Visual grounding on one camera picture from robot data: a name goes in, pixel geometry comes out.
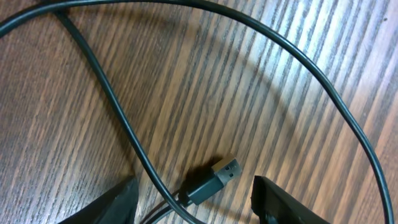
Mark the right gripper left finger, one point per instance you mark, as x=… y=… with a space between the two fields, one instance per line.
x=117 y=205

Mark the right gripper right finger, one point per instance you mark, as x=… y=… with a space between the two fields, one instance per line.
x=272 y=204

